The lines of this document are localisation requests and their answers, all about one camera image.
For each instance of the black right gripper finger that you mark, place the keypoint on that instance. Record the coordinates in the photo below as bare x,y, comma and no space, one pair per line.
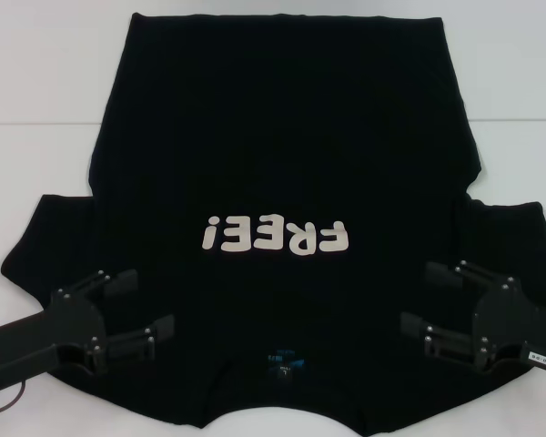
455,272
441,339

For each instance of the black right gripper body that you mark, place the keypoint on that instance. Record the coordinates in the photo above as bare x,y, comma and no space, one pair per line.
509,318

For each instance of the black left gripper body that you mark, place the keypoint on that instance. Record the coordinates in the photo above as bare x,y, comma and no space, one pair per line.
36,339

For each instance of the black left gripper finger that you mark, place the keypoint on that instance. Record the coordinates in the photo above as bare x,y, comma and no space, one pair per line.
120,280
136,339

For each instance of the black t-shirt with FREE print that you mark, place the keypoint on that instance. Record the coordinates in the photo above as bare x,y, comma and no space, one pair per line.
273,136

